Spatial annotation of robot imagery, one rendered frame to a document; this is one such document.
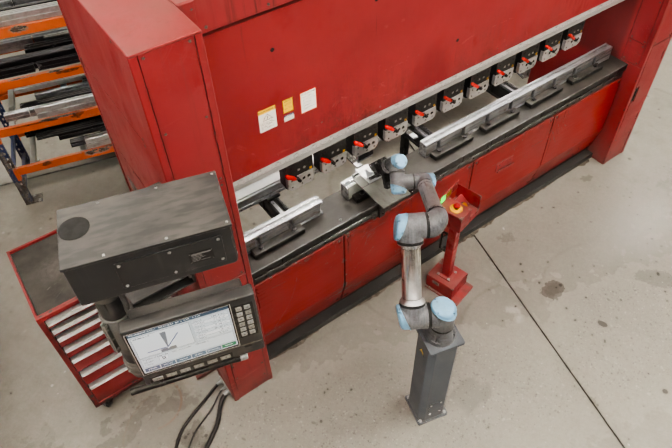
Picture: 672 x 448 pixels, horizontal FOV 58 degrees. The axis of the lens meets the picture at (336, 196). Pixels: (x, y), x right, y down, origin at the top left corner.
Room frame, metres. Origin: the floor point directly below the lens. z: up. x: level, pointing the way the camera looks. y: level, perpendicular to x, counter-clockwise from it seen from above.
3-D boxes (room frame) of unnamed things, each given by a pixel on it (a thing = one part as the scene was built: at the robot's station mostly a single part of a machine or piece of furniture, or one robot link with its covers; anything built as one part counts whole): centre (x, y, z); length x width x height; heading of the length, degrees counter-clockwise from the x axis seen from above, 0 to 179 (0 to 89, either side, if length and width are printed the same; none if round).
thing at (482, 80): (2.83, -0.80, 1.26); 0.15 x 0.09 x 0.17; 124
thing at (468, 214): (2.34, -0.69, 0.75); 0.20 x 0.16 x 0.18; 138
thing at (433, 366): (1.51, -0.47, 0.39); 0.18 x 0.18 x 0.77; 20
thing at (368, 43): (2.76, -0.70, 1.74); 3.00 x 0.08 x 0.80; 124
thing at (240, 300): (1.18, 0.52, 1.42); 0.45 x 0.12 x 0.36; 108
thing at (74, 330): (1.84, 1.28, 0.50); 0.50 x 0.50 x 1.00; 34
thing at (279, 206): (2.46, 0.43, 0.81); 0.64 x 0.08 x 0.14; 34
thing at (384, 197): (2.28, -0.24, 1.00); 0.26 x 0.18 x 0.01; 34
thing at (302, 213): (2.09, 0.30, 0.92); 0.50 x 0.06 x 0.10; 124
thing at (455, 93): (2.72, -0.64, 1.26); 0.15 x 0.09 x 0.17; 124
